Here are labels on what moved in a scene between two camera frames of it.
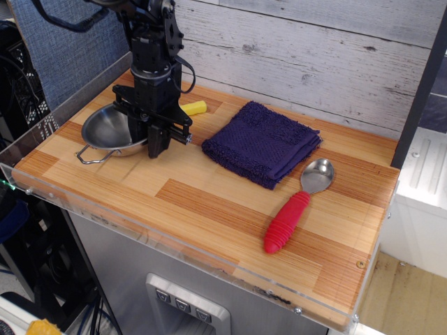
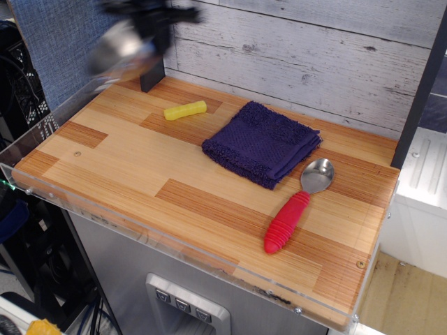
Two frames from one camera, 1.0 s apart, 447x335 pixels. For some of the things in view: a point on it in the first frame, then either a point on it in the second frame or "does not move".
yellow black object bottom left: [42, 326] does not move
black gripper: [154, 100] → [156, 19]
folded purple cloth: [261, 146] does not move
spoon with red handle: [316, 175] does not move
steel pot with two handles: [107, 127] → [119, 53]
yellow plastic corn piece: [195, 108] does not move
